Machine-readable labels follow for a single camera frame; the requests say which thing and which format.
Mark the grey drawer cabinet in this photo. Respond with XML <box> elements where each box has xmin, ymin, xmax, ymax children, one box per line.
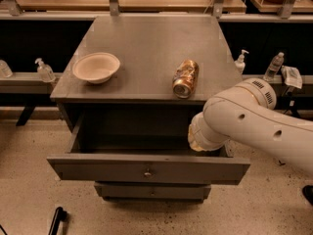
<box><xmin>49</xmin><ymin>15</ymin><xmax>251</xmax><ymax>204</ymax></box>

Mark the wooden desk top right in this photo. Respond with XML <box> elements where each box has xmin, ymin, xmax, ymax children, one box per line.
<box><xmin>247</xmin><ymin>0</ymin><xmax>313</xmax><ymax>14</ymax></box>

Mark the white sanitizer pump bottle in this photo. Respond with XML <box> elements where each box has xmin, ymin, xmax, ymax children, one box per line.
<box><xmin>235</xmin><ymin>50</ymin><xmax>248</xmax><ymax>73</ymax></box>

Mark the crushed orange soda can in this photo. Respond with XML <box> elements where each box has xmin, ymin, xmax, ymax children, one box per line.
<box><xmin>172</xmin><ymin>60</ymin><xmax>200</xmax><ymax>99</ymax></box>

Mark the grey bottom drawer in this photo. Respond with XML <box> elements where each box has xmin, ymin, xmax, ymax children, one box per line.
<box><xmin>95</xmin><ymin>182</ymin><xmax>210</xmax><ymax>201</ymax></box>

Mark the clear sanitizer pump bottle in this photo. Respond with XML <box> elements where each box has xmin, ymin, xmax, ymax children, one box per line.
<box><xmin>35</xmin><ymin>58</ymin><xmax>56</xmax><ymax>83</ymax></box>

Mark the crumpled white packet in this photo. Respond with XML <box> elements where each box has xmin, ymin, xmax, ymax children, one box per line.
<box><xmin>281</xmin><ymin>66</ymin><xmax>302</xmax><ymax>89</ymax></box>

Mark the black object at bottom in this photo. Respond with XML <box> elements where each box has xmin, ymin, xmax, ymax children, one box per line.
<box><xmin>48</xmin><ymin>207</ymin><xmax>67</xmax><ymax>235</ymax></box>

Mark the wooden desk top left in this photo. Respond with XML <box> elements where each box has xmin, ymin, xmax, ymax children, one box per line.
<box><xmin>17</xmin><ymin>0</ymin><xmax>213</xmax><ymax>12</ymax></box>

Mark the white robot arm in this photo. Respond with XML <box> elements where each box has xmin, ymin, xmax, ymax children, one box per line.
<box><xmin>188</xmin><ymin>78</ymin><xmax>313</xmax><ymax>174</ymax></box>

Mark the wooden desk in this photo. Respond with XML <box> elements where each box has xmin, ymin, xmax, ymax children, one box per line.
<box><xmin>17</xmin><ymin>0</ymin><xmax>213</xmax><ymax>12</ymax></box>
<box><xmin>247</xmin><ymin>0</ymin><xmax>313</xmax><ymax>14</ymax></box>

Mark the grey drawer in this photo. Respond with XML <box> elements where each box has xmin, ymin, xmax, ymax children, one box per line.
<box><xmin>47</xmin><ymin>114</ymin><xmax>250</xmax><ymax>185</ymax></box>
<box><xmin>95</xmin><ymin>182</ymin><xmax>210</xmax><ymax>201</ymax></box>

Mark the grey top drawer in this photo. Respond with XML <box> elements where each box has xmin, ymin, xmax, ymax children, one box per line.
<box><xmin>47</xmin><ymin>114</ymin><xmax>250</xmax><ymax>185</ymax></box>

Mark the clear water bottle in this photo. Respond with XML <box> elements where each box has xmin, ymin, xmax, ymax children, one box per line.
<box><xmin>263</xmin><ymin>52</ymin><xmax>285</xmax><ymax>81</ymax></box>

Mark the white paper bowl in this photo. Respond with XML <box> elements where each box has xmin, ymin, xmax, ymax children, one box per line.
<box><xmin>72</xmin><ymin>52</ymin><xmax>120</xmax><ymax>84</ymax></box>

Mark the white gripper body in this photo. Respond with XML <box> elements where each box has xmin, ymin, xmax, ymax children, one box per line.
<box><xmin>188</xmin><ymin>113</ymin><xmax>228</xmax><ymax>152</ymax></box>

